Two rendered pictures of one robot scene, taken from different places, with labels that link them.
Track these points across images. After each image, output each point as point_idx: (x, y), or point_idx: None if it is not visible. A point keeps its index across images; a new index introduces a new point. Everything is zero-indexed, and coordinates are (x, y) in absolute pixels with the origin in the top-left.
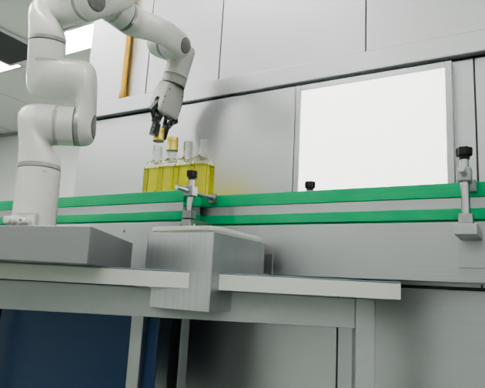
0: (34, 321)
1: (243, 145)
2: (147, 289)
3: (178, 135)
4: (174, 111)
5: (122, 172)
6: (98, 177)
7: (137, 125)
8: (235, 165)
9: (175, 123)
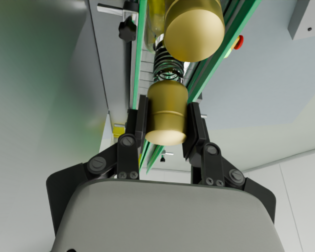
0: None
1: None
2: None
3: (2, 149)
4: (143, 228)
5: (81, 139)
6: (91, 150)
7: (47, 224)
8: None
9: (74, 169)
